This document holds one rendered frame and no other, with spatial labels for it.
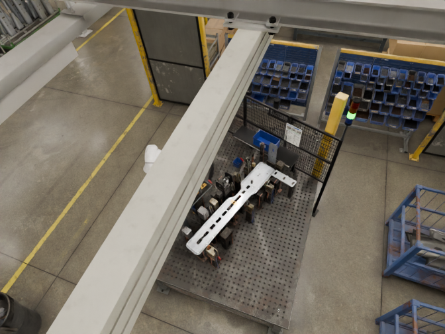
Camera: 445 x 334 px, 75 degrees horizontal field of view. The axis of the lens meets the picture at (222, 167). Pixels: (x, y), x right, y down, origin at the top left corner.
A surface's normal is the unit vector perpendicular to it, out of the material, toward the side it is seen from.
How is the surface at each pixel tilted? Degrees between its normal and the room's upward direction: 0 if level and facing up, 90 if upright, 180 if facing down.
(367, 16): 90
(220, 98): 0
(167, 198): 0
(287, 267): 0
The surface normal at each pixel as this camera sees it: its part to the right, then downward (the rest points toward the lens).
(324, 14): -0.34, 0.76
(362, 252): -0.06, -0.61
